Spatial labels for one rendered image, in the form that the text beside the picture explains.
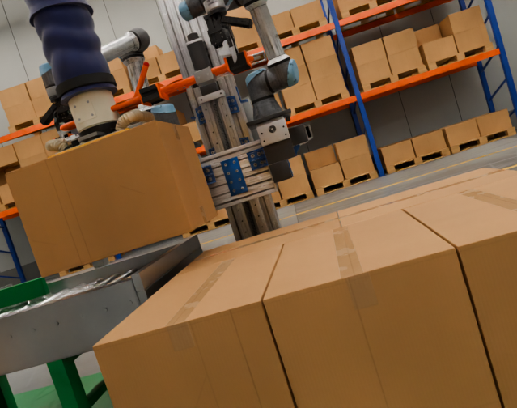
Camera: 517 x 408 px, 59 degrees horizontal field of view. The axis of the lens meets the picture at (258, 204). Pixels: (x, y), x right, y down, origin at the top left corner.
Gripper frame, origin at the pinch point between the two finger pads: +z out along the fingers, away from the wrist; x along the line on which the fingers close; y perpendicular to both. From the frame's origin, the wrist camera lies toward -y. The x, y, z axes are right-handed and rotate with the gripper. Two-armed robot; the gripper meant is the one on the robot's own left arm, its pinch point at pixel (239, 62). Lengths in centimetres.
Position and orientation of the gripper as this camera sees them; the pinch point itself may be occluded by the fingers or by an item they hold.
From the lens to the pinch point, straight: 177.9
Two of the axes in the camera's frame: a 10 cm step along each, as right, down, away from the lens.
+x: -1.5, 1.0, -9.8
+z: 3.1, 9.5, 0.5
